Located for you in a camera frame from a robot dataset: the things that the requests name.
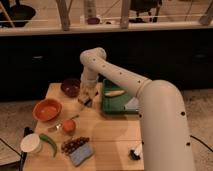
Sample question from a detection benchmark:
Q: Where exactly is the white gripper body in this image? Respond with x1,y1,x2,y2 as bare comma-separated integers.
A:
79,82,98,100

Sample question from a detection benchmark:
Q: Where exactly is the wooden board eraser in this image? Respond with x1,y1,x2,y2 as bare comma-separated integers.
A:
78,95,92,107

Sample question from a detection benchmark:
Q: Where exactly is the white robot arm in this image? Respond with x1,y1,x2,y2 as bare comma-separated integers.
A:
80,47,196,171

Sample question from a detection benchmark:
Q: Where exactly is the dark red bowl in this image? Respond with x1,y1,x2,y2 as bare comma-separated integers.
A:
61,78,80,98

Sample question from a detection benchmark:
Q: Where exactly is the yellow banana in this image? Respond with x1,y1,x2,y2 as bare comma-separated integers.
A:
104,90,125,97

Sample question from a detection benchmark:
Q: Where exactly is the green plastic tray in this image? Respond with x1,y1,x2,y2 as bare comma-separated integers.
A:
101,79,138,115

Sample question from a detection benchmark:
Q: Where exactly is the orange bowl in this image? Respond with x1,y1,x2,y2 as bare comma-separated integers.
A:
32,98,62,122

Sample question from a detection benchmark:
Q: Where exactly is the white triangular cloth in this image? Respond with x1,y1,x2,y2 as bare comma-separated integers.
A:
124,98,138,110

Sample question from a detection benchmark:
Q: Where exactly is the bunch of brown grapes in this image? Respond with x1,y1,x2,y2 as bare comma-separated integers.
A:
61,137,89,155

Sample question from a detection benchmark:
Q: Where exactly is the blue sponge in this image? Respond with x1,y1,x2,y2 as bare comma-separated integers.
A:
69,143,93,167

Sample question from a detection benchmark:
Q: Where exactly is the green chili pepper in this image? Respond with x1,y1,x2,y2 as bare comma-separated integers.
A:
39,133,57,157

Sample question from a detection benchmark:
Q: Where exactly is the dark bowl on shelf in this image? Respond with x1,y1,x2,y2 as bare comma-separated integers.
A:
87,17,100,25

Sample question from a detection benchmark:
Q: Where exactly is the white round container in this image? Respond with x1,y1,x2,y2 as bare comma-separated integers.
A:
20,133,42,153

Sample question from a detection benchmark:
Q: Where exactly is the black chair base left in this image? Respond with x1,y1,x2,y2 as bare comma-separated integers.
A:
0,0,36,28

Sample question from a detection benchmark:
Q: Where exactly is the white handled black brush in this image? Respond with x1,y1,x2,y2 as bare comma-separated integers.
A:
129,144,142,160

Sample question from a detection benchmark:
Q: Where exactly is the black cable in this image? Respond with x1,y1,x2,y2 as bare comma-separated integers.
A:
190,134,213,154

